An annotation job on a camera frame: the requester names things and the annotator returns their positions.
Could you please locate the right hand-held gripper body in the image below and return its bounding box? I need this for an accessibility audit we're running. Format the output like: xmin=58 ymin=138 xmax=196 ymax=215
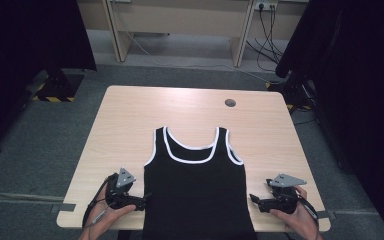
xmin=262 ymin=172 xmax=308 ymax=215

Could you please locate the black stand base hazard tape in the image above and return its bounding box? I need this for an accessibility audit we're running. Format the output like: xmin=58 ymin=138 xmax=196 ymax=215
xmin=265 ymin=70 xmax=316 ymax=113
xmin=30 ymin=68 xmax=85 ymax=104

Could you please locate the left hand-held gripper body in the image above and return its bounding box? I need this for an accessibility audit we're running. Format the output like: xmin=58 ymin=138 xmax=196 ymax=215
xmin=104 ymin=167 xmax=147 ymax=212

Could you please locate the person's left hand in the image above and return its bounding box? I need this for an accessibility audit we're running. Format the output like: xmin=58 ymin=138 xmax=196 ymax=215
xmin=88 ymin=183 xmax=137 ymax=235

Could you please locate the grey tape strip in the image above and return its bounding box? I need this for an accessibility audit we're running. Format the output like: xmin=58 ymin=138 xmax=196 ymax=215
xmin=50 ymin=202 xmax=77 ymax=214
xmin=313 ymin=209 xmax=337 ymax=220

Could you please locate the thin white floor cable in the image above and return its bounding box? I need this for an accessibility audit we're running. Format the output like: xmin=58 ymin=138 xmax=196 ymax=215
xmin=125 ymin=31 xmax=288 ymax=85

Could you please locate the person's right hand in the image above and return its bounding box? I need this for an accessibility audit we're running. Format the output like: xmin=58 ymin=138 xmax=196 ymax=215
xmin=269 ymin=185 xmax=320 ymax=240

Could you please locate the black tank top white trim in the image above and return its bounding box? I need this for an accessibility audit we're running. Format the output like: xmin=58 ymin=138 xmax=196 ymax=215
xmin=142 ymin=125 xmax=258 ymax=240

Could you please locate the bundle of black cables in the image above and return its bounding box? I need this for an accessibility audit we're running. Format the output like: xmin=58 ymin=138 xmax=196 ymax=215
xmin=245 ymin=4 xmax=285 ymax=73

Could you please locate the black curtain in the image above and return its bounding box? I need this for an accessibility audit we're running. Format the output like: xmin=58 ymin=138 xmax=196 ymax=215
xmin=274 ymin=0 xmax=384 ymax=240
xmin=0 ymin=0 xmax=98 ymax=158

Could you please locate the white wall power socket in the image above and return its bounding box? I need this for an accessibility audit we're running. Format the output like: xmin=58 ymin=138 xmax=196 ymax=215
xmin=253 ymin=0 xmax=279 ymax=11

